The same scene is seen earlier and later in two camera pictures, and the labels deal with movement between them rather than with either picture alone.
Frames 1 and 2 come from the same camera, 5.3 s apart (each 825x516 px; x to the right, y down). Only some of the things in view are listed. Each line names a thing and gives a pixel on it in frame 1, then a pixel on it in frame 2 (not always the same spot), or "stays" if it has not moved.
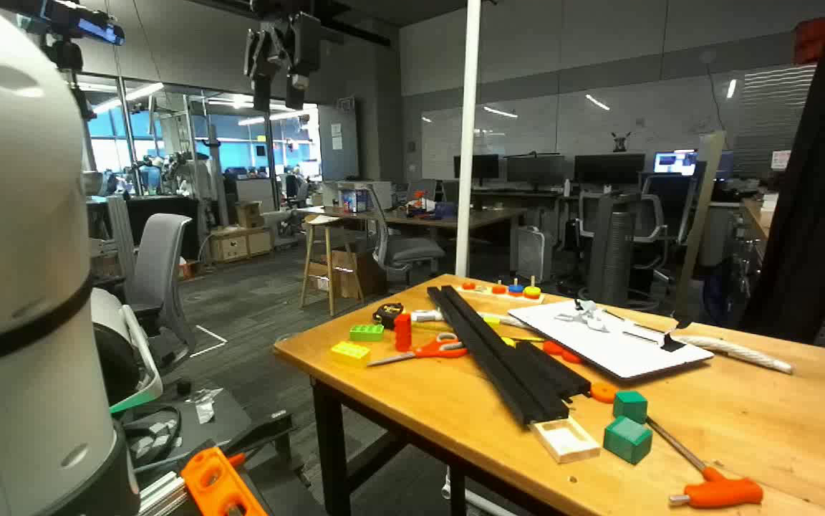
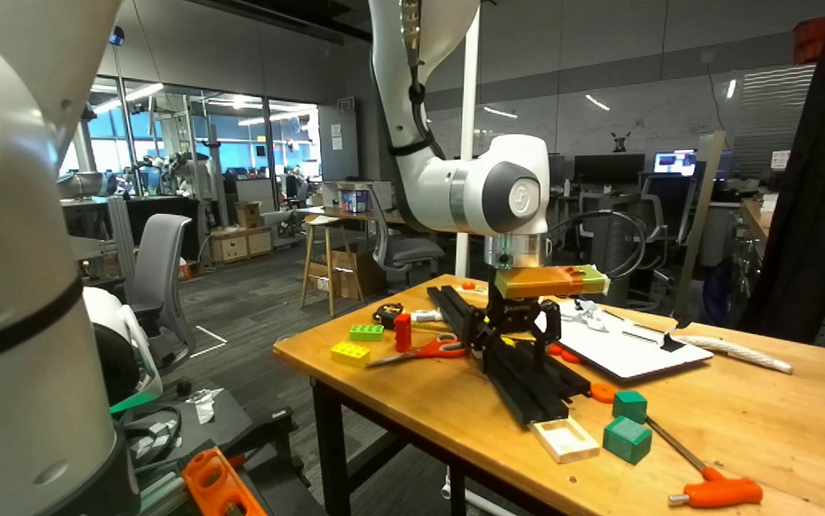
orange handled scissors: [442, 348] stays
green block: [630, 441] stays
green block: [633, 402] stays
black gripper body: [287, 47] → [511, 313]
